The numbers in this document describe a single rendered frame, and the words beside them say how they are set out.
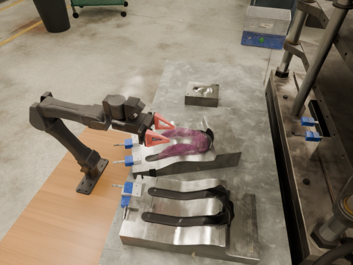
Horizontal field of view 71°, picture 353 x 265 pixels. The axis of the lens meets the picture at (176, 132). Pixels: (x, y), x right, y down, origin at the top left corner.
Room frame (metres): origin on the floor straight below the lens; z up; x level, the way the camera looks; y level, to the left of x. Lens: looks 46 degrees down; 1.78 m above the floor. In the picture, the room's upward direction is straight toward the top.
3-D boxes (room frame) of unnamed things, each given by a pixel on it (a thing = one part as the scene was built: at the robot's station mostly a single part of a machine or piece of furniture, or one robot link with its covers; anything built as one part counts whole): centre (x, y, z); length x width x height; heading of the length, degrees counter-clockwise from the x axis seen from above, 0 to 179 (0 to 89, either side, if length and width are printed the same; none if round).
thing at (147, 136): (0.56, 0.06, 1.19); 0.09 x 0.07 x 0.07; 75
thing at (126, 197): (0.50, 0.21, 0.83); 0.13 x 0.05 x 0.05; 178
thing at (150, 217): (0.46, -0.05, 0.92); 0.35 x 0.16 x 0.09; 82
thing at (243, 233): (0.44, -0.06, 0.87); 0.50 x 0.26 x 0.14; 82
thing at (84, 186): (0.67, 0.39, 0.84); 0.20 x 0.07 x 0.08; 165
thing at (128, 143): (0.82, 0.25, 0.86); 0.13 x 0.05 x 0.05; 99
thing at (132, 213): (0.43, 0.17, 0.87); 0.05 x 0.05 x 0.04; 82
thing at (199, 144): (0.80, -0.03, 0.90); 0.26 x 0.18 x 0.08; 99
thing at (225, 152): (0.81, -0.03, 0.86); 0.50 x 0.26 x 0.11; 99
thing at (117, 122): (0.61, 0.19, 1.20); 0.07 x 0.06 x 0.07; 75
